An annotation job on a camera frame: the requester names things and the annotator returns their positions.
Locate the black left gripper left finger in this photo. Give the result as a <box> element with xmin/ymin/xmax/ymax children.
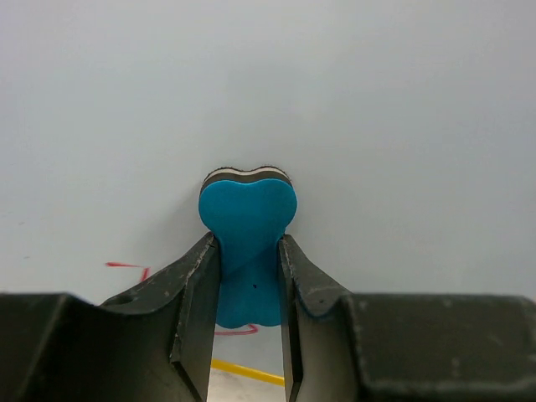
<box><xmin>1</xmin><ymin>234</ymin><xmax>220</xmax><ymax>401</ymax></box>

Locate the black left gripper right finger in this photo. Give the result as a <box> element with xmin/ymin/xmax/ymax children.
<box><xmin>278</xmin><ymin>236</ymin><xmax>535</xmax><ymax>401</ymax></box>

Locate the blue bone shaped eraser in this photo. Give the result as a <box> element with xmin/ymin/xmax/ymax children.
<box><xmin>198</xmin><ymin>166</ymin><xmax>298</xmax><ymax>329</ymax></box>

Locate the yellow framed whiteboard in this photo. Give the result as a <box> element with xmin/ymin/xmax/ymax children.
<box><xmin>0</xmin><ymin>0</ymin><xmax>536</xmax><ymax>387</ymax></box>

